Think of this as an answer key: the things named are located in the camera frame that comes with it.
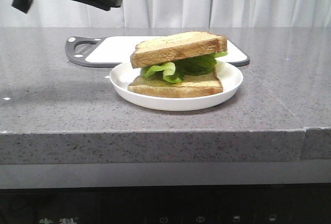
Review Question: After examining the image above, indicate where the bread slice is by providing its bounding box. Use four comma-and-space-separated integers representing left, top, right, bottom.
127, 71, 223, 98
130, 31, 228, 68

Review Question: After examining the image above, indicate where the green lettuce leaf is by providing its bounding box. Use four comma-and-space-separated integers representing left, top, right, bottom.
141, 51, 228, 83

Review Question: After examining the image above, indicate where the white curtain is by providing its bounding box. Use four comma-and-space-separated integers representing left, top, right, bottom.
1, 0, 330, 28

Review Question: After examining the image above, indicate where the white cutting board grey rim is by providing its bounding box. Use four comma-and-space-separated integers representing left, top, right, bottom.
65, 35, 250, 68

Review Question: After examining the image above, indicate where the white round plate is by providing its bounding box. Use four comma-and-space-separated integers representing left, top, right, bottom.
109, 62, 243, 111

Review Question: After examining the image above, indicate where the black appliance control panel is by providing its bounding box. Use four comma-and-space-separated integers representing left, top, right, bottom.
1, 184, 330, 223

